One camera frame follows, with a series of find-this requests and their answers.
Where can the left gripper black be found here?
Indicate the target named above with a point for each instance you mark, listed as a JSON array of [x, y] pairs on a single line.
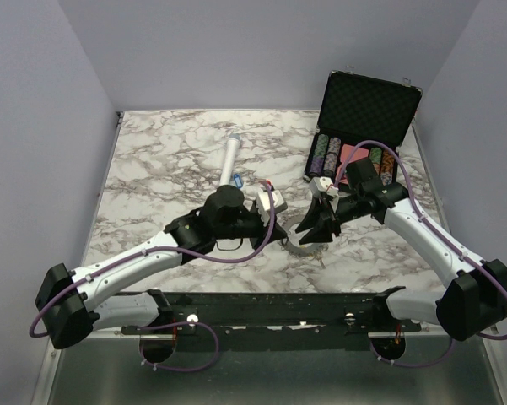
[[277, 232]]

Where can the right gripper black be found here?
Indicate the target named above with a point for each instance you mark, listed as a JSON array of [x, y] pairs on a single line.
[[321, 232]]

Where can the metal keyring disc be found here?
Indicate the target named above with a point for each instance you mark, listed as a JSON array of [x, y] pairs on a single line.
[[312, 251]]

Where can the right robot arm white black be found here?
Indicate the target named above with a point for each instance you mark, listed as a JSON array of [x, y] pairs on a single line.
[[475, 296]]

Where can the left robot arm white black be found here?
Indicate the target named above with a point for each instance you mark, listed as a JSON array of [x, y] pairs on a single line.
[[74, 303]]

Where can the blue tag key by microphone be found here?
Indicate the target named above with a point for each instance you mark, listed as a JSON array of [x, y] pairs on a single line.
[[236, 178]]

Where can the purple green chip stack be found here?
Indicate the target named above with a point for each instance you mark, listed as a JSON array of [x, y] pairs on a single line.
[[318, 157]]

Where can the purple grey chip stack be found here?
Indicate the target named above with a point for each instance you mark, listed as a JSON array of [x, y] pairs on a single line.
[[332, 157]]

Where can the red playing cards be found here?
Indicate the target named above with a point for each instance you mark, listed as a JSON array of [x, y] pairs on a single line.
[[346, 155]]

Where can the white microphone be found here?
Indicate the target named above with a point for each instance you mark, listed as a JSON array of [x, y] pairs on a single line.
[[232, 147]]

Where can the orange black chip stack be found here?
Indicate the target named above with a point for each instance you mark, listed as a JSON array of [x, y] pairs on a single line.
[[387, 167]]

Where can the black poker chip case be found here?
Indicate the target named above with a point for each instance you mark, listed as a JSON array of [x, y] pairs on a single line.
[[356, 108]]

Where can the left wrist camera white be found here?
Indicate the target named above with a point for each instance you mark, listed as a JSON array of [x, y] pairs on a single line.
[[270, 202]]

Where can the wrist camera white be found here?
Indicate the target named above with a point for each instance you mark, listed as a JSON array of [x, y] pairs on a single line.
[[270, 202], [319, 185]]

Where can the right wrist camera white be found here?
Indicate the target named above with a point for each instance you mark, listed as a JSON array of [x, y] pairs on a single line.
[[319, 185]]

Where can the black mounting rail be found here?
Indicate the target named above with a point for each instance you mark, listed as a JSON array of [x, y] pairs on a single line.
[[270, 321]]

